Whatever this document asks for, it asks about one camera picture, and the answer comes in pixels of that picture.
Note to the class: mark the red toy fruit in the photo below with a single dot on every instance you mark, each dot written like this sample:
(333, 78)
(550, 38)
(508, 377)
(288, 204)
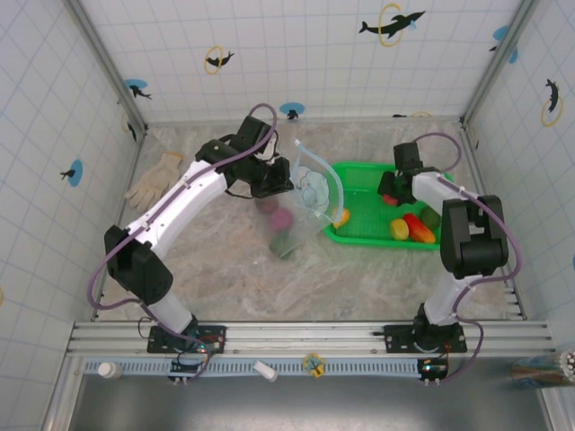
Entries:
(390, 200)

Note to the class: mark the clear zip-top bag blue zipper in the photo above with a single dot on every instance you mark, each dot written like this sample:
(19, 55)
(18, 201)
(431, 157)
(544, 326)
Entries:
(314, 188)

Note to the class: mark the yellow toy lemon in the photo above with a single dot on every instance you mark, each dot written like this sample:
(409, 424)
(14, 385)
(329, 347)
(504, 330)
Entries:
(399, 229)

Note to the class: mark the green toy fruit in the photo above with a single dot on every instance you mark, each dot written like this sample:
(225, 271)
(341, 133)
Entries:
(431, 217)

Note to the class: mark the red orange toy mango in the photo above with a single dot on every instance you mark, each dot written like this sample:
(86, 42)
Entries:
(421, 229)

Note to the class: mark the pink item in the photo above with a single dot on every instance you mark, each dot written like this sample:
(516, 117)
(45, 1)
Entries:
(280, 219)

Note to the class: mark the orange yellow toy fruit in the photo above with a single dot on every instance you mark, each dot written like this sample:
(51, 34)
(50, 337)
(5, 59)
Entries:
(343, 217)

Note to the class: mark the dark green toy vegetable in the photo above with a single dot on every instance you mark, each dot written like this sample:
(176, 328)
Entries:
(279, 245)

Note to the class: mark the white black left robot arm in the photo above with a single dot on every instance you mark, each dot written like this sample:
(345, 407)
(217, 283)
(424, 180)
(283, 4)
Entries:
(179, 197)

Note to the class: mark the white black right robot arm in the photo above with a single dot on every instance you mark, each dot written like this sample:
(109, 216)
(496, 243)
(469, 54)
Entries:
(471, 242)

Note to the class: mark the green perforated plastic basket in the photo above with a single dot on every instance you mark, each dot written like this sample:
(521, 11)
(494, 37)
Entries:
(368, 224)

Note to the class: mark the blue circle penguin sticker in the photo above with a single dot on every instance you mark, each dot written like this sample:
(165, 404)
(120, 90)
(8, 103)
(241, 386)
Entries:
(292, 110)

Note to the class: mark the cream knitted work glove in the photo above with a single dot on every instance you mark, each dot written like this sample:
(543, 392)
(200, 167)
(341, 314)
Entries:
(153, 179)

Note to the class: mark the blue patch shark sticker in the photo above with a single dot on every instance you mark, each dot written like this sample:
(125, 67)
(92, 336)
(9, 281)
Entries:
(137, 87)

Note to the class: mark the small circuit board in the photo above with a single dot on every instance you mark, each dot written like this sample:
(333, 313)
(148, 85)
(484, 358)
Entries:
(197, 354)
(432, 368)

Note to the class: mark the blue circle fish sticker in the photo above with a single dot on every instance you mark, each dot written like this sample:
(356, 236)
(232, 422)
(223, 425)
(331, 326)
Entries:
(74, 173)

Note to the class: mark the round tree sticker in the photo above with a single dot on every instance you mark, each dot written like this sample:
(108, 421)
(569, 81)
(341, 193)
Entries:
(314, 364)

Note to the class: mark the white plastic tube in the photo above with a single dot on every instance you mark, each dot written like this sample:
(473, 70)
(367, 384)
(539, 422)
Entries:
(265, 371)

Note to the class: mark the white capped bottle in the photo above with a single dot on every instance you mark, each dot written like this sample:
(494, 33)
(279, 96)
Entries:
(109, 369)

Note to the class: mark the black yellow wall sticker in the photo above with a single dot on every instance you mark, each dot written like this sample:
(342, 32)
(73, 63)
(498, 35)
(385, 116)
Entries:
(411, 114)

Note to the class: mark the aluminium side rail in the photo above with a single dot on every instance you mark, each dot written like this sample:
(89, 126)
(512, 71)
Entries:
(138, 150)
(474, 152)

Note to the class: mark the aluminium corner post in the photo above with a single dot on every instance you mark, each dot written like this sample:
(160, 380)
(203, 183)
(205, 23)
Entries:
(108, 63)
(498, 58)

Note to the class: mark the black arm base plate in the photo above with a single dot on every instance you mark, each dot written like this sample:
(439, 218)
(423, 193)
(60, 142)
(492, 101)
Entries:
(215, 339)
(397, 336)

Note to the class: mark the blue patch wall sticker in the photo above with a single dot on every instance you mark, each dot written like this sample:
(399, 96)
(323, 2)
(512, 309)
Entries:
(500, 36)
(513, 55)

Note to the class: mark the aluminium mounting rail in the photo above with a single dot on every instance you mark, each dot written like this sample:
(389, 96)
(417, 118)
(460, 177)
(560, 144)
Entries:
(314, 334)

